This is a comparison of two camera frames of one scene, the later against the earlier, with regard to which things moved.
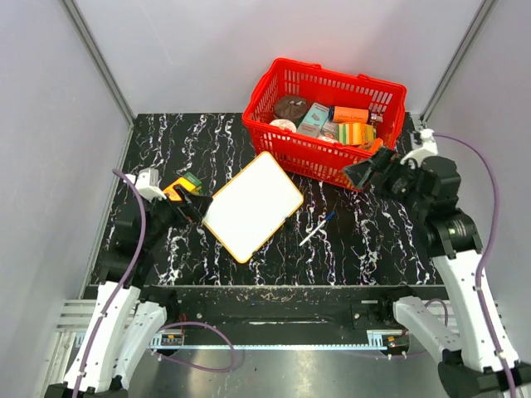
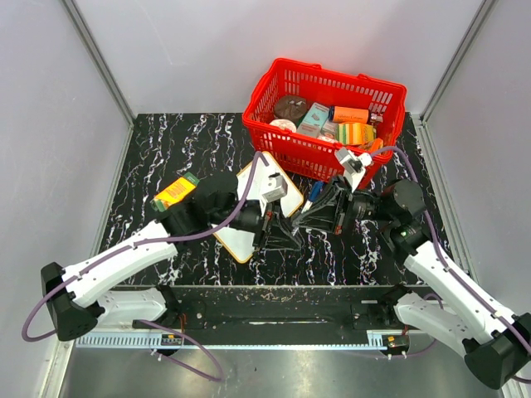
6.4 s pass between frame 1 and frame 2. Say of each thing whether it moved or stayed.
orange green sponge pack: stayed
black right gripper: moved
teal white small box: stayed
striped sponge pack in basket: stayed
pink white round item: stayed
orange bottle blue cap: stayed
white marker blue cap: moved
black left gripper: moved
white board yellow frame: stayed
